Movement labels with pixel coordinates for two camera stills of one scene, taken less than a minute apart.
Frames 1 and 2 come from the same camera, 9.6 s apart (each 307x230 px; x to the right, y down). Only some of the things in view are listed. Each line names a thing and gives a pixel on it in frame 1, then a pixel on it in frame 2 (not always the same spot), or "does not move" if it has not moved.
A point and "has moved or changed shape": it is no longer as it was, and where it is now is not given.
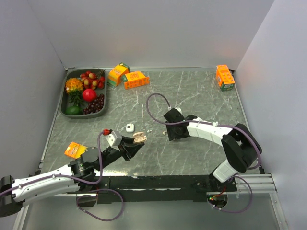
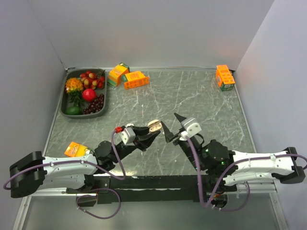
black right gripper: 171,134 -> 169,134
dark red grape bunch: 95,106 does not move
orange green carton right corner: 225,77 does not move
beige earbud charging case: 139,137 has moved or changed shape
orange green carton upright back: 115,76 does not move
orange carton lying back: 135,79 does not move
